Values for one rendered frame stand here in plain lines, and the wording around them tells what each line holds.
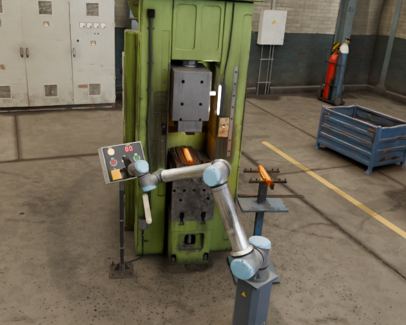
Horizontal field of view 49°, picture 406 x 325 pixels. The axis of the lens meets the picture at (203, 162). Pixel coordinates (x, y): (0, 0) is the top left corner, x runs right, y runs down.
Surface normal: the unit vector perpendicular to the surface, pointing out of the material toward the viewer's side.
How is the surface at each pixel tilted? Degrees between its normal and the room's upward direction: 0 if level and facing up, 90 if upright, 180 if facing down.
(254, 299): 90
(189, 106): 90
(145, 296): 0
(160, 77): 90
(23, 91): 90
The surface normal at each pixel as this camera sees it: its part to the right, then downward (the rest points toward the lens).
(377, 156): 0.48, 0.36
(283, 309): 0.07, -0.93
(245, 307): -0.73, 0.21
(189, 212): 0.18, 0.38
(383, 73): -0.92, 0.09
